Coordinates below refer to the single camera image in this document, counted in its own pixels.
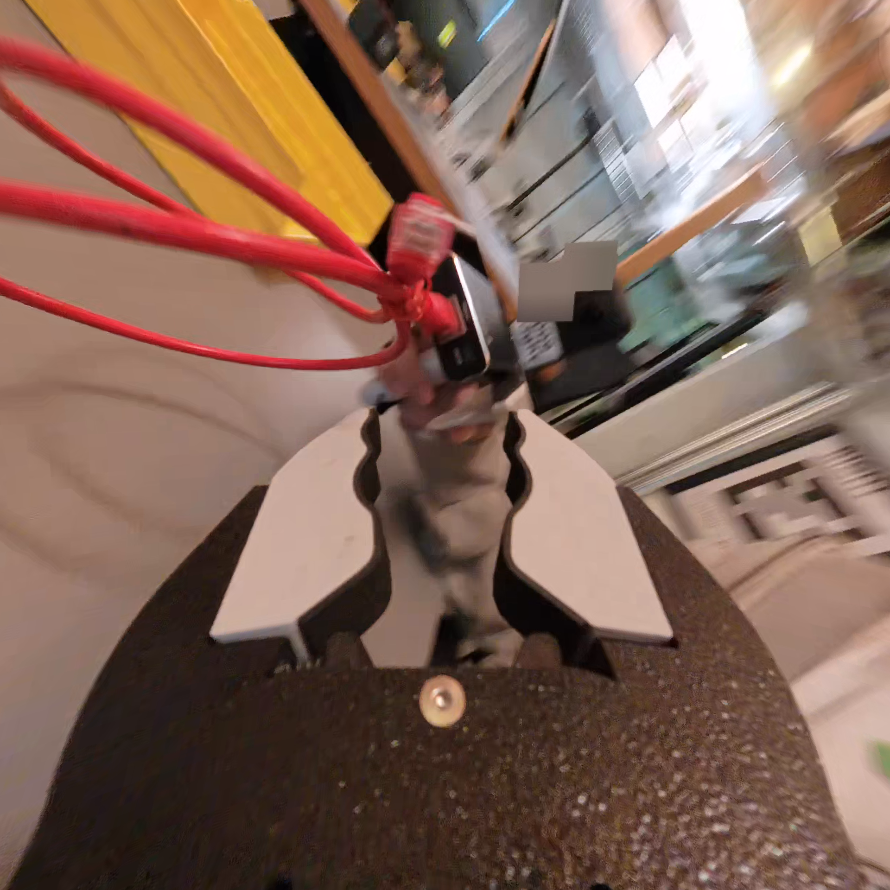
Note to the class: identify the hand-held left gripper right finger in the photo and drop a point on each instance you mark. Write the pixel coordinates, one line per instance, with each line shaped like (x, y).
(584, 549)

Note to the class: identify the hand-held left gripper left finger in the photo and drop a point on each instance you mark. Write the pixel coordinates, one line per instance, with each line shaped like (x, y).
(306, 549)

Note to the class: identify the black ethernet splitter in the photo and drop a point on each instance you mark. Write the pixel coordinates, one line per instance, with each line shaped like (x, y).
(470, 313)

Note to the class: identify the yellow plastic bin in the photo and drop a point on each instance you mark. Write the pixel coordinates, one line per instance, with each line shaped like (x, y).
(264, 98)

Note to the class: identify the person's right forearm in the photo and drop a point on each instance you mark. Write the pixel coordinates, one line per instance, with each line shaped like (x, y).
(459, 515)

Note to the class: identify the person's right hand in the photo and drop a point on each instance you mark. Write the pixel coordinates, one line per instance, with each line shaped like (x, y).
(438, 403)

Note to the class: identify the black framed marker sign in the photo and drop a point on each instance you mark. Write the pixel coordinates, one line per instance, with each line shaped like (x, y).
(779, 494)

